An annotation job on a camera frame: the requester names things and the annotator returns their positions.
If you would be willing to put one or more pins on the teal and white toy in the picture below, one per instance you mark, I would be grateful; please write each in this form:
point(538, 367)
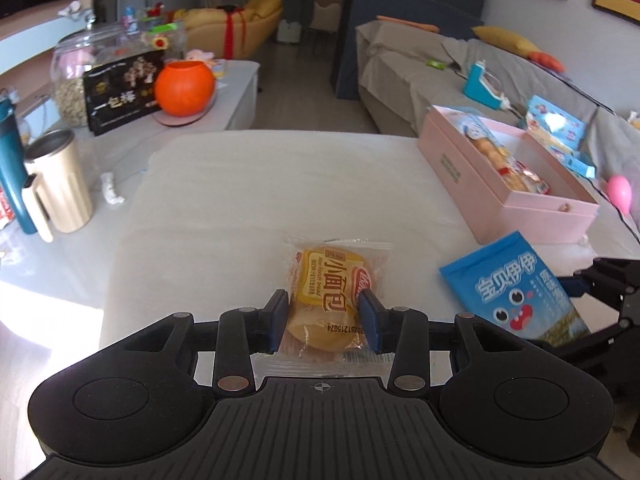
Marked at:
point(477, 87)

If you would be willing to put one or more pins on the pink balloon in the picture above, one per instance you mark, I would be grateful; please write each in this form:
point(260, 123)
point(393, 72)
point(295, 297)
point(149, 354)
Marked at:
point(621, 192)

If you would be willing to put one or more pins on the white low table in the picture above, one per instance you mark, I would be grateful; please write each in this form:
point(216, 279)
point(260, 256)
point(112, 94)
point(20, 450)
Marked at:
point(240, 90)

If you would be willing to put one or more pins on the yellow plush toy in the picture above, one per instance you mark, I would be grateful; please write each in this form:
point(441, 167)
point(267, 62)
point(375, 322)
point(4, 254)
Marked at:
point(635, 121)

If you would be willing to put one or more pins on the blue printed box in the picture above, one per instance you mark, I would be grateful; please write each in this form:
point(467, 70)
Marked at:
point(565, 132)

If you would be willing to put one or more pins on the glass jar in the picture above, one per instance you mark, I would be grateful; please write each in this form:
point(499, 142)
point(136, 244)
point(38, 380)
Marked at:
point(70, 70)

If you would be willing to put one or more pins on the green plastic toy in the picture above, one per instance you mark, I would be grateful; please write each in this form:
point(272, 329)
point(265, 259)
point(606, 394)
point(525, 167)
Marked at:
point(165, 30)

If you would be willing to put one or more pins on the orange pillow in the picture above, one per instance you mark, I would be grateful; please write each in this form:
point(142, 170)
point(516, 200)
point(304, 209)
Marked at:
point(547, 61)

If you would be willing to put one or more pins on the white bin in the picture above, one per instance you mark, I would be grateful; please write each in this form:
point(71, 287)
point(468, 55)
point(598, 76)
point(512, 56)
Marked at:
point(290, 31)

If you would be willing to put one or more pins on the brown bread packet with sticker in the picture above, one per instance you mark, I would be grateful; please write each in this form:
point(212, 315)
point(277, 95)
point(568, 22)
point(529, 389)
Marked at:
point(482, 145)

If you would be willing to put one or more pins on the yellow bread packet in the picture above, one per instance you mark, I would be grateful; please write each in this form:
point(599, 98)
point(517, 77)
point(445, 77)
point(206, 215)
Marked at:
point(325, 285)

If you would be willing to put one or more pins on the blue seaweed snack bag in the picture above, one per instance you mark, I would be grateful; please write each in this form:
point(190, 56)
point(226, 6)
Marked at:
point(500, 285)

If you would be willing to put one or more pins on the red ribbon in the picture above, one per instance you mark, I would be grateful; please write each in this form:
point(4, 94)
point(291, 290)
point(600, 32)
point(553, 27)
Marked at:
point(231, 35)

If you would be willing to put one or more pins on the yellow sofa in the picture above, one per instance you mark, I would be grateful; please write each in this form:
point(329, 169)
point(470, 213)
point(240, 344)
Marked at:
point(260, 15)

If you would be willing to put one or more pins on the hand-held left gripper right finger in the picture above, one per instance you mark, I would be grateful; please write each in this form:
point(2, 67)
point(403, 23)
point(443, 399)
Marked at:
point(367, 320)

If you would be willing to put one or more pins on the pink plush toy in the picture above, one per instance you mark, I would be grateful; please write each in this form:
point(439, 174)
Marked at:
point(199, 55)

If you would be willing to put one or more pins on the pink round tray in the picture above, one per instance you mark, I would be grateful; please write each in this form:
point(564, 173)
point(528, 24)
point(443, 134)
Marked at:
point(180, 120)

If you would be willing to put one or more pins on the crumpled white tissue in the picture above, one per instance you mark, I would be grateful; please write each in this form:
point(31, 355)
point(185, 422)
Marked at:
point(111, 190)

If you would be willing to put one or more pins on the pink rectangular box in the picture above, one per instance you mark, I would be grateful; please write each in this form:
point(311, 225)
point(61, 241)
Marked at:
point(450, 170)

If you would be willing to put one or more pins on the grey covered sofa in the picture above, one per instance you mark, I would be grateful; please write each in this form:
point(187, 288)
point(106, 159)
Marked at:
point(395, 75)

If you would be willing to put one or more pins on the long orange carrot plush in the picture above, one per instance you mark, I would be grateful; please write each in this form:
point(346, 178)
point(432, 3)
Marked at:
point(407, 22)

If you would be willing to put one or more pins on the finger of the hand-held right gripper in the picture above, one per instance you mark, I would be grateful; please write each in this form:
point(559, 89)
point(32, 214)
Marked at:
point(575, 347)
point(575, 285)

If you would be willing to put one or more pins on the teal bottle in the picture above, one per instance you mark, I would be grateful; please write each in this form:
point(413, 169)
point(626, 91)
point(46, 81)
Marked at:
point(12, 170)

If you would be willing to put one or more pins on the black snack bag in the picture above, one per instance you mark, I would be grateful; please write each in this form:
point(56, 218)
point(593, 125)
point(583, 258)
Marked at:
point(120, 100)

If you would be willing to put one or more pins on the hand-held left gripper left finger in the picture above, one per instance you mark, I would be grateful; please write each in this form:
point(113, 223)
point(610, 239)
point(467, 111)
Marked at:
point(278, 320)

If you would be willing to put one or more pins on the dark blue cabinet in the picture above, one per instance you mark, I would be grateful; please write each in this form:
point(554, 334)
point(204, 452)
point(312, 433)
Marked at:
point(360, 10)

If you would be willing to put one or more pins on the yellow pillow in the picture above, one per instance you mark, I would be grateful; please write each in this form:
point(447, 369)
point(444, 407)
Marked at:
point(505, 40)

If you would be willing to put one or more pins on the orange pumpkin bucket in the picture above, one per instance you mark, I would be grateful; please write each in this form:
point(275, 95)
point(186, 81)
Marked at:
point(184, 89)

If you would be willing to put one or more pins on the gold mug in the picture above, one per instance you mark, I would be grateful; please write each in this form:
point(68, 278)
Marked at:
point(60, 185)

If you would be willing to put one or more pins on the small green packet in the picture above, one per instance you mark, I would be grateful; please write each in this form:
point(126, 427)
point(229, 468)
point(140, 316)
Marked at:
point(436, 64)

